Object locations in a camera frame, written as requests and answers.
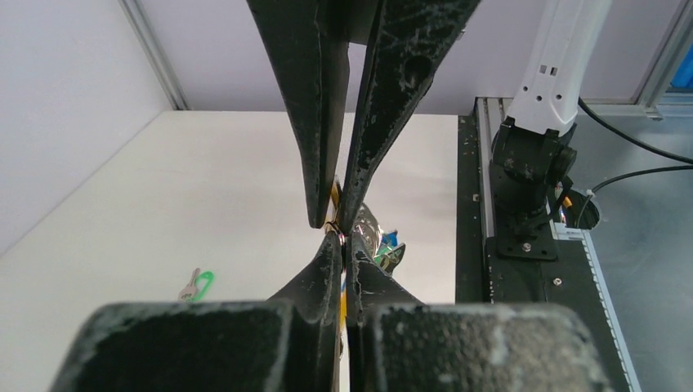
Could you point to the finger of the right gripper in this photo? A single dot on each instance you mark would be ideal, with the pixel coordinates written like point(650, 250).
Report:
point(407, 43)
point(308, 51)

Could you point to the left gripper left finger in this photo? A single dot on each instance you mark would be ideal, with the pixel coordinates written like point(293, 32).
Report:
point(288, 342)

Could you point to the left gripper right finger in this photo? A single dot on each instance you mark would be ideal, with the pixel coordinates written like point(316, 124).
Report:
point(397, 343)

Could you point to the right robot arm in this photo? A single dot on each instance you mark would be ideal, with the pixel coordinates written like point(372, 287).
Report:
point(548, 97)

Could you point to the blue key tag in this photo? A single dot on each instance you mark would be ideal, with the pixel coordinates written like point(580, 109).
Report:
point(390, 239)

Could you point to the key with green tag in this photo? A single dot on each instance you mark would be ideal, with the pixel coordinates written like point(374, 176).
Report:
point(197, 287)

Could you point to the green key tag on ring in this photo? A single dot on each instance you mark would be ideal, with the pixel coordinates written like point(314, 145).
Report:
point(388, 257)

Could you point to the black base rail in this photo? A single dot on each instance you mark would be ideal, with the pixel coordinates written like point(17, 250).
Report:
point(521, 233)

